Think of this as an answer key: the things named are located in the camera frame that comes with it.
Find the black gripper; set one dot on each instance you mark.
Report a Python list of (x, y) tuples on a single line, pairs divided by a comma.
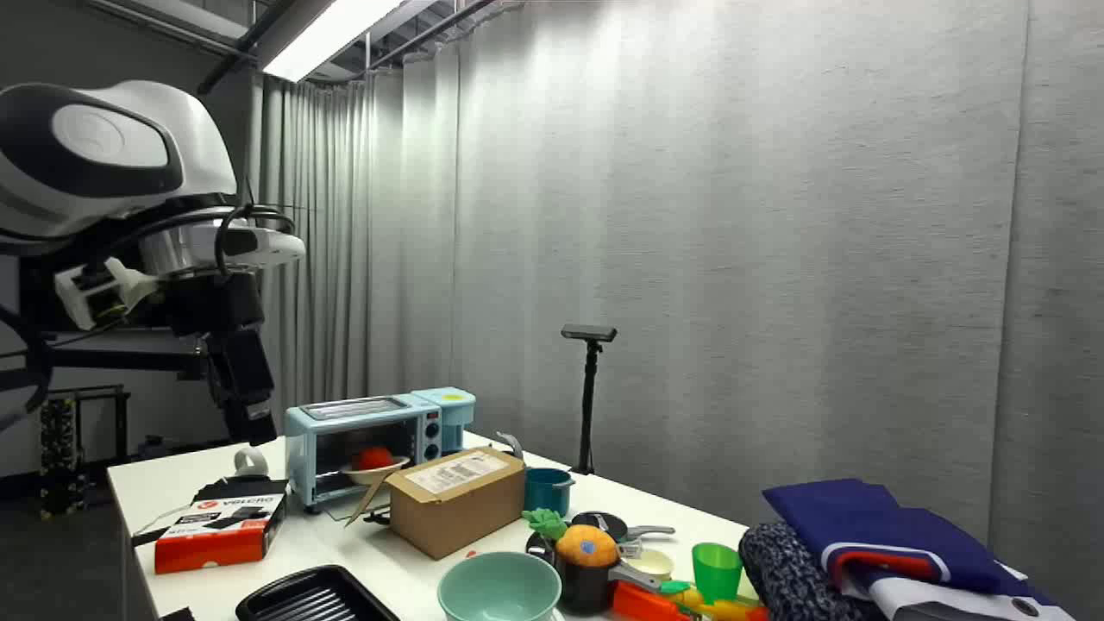
[(218, 301)]

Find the orange pineapple plushy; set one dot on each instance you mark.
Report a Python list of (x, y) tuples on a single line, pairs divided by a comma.
[(589, 545)]

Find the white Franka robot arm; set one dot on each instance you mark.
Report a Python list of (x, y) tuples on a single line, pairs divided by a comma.
[(140, 139)]

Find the teal blue bowl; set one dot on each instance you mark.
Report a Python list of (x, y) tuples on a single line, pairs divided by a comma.
[(497, 589)]

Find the small cream bowl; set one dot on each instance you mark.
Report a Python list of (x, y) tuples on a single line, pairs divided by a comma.
[(650, 563)]

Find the grey tape roll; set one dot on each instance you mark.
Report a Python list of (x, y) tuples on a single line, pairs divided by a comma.
[(248, 460)]

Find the black mounting bar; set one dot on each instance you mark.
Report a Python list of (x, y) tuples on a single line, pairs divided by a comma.
[(115, 351)]

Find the red toy inside oven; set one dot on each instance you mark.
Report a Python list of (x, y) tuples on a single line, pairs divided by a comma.
[(369, 456)]

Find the red and black box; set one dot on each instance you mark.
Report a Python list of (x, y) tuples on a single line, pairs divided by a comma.
[(211, 538)]

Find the light blue toy oven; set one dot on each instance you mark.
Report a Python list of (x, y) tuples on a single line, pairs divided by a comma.
[(415, 423)]

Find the black metal rack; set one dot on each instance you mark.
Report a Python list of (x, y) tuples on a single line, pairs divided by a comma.
[(64, 450)]

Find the black grid tray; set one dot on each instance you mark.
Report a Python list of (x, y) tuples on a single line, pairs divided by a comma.
[(310, 598)]

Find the brown cardboard box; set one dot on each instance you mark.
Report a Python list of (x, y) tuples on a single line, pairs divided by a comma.
[(453, 505)]

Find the teal cup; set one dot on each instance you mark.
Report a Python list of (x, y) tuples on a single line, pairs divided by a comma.
[(550, 490)]

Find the ceiling light panel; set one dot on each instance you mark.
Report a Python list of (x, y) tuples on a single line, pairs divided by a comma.
[(330, 36)]

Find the black toy pan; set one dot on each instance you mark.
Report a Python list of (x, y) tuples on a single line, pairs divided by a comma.
[(608, 526)]

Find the black mug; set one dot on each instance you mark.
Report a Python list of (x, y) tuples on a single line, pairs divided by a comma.
[(583, 589)]

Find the orange and grey toy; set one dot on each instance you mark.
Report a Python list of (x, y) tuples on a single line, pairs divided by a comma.
[(642, 604)]

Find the green plastic cup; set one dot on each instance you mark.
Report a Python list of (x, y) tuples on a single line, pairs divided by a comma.
[(714, 575)]

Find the yellow toy corn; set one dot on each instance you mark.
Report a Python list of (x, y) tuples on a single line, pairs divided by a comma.
[(705, 604)]

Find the grey curtain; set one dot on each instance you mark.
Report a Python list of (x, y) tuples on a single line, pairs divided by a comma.
[(745, 229)]

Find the red toy sausage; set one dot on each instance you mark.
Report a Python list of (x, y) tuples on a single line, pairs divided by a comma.
[(757, 611)]

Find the dark patterned cloth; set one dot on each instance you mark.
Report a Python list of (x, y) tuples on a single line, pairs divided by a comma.
[(794, 581)]

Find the blue folded cloth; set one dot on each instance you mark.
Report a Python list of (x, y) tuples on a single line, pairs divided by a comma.
[(884, 531)]

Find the white cloth with red stripe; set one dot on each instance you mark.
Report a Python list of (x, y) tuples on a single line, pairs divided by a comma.
[(944, 603)]

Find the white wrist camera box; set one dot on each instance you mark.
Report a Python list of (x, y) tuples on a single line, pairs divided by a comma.
[(100, 290)]

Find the black camera on stand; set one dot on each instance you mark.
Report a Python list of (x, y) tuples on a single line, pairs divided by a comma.
[(589, 390)]

